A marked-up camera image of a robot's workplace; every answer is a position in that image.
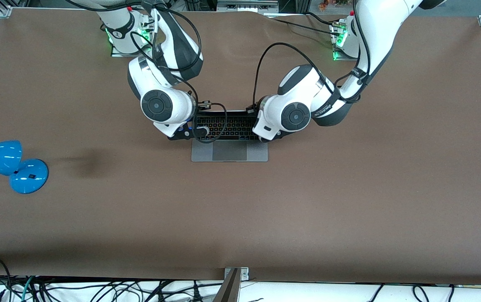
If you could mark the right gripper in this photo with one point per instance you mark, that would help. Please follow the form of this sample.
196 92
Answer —
195 115

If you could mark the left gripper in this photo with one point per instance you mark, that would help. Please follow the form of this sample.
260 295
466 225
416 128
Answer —
280 136

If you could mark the grey laptop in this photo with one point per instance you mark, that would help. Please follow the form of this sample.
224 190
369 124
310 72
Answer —
229 153

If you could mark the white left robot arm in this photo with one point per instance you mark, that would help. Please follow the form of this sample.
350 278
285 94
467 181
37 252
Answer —
295 115

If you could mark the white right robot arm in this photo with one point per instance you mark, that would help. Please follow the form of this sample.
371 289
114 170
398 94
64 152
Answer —
167 105

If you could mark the grey device behind table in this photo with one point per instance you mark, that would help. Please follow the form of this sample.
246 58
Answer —
244 6

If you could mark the blue desk lamp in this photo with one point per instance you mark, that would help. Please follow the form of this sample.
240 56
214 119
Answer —
28 178

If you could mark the metal table edge bracket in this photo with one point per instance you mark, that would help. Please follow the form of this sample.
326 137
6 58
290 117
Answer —
232 289

